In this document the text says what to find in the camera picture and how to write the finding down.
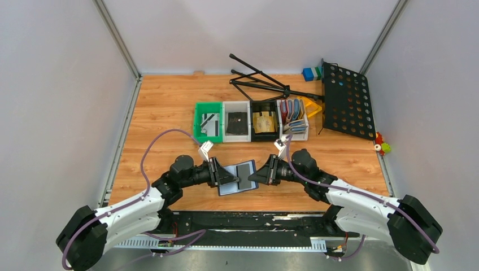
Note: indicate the silver cards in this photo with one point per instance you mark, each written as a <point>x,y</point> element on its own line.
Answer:
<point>210,124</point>

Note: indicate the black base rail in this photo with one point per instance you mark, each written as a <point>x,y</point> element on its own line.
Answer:
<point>252,229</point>

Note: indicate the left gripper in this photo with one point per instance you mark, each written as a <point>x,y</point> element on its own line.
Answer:
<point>214,171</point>

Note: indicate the gold cards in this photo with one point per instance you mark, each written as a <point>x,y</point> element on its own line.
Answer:
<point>264,122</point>

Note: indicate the grey card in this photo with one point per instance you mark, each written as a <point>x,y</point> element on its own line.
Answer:
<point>243,173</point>

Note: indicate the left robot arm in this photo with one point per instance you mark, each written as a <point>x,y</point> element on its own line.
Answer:
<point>90,233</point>

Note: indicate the colourful small toy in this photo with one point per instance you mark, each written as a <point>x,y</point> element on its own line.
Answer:
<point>381,146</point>

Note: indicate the yellow triangle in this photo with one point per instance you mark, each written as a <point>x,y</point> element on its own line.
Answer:
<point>308,108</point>

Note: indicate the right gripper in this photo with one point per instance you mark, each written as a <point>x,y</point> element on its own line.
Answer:
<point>274,170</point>

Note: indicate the white bin with black cards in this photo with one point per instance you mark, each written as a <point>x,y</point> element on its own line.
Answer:
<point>236,106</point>

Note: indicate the black cards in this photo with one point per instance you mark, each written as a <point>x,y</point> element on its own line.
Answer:
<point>237,123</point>

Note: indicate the black music stand tripod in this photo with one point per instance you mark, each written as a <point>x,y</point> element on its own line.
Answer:
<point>260,80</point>

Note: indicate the blue card holder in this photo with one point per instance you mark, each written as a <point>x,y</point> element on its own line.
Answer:
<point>233,187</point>

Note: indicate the white bin with card holders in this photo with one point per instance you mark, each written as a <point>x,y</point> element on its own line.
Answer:
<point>293,119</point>

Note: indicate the green bin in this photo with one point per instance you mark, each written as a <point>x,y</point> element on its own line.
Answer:
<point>207,107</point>

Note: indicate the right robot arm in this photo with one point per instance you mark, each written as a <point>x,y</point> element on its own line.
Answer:
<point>403,223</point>

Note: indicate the blue green white blocks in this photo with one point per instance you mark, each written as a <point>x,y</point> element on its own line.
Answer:
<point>312,74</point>

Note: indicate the black perforated stand plate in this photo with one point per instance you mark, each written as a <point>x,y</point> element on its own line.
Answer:
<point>347,106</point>

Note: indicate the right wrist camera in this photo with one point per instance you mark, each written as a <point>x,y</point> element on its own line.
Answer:
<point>281,144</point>

